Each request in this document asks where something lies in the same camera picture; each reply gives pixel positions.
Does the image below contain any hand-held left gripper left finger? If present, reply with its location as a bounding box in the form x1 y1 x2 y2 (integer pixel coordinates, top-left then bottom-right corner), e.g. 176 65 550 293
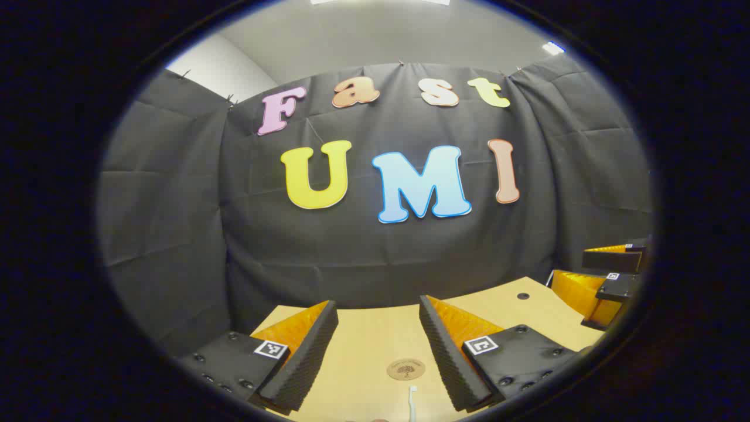
176 300 339 417

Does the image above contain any wooden desktop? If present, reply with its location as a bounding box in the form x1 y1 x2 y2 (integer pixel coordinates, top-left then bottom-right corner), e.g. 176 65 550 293
249 277 607 422

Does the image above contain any black backdrop cloth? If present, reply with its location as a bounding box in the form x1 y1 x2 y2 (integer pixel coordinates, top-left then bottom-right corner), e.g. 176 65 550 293
97 56 654 358

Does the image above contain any round wooden coaster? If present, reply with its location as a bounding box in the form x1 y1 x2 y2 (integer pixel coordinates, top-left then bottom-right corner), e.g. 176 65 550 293
387 359 425 381

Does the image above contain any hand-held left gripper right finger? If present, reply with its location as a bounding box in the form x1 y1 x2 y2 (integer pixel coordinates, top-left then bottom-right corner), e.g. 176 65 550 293
418 295 587 412

